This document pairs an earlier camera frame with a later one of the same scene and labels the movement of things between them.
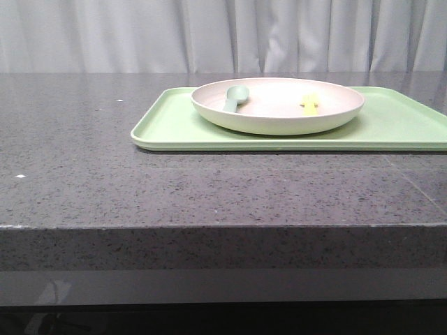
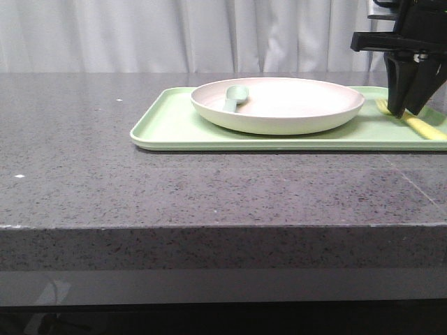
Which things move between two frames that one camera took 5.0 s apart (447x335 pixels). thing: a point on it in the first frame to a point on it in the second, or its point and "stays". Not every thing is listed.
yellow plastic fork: [309, 104] to [423, 127]
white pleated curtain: [223, 36] stays
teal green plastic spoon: [235, 94] stays
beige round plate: [273, 105] stays
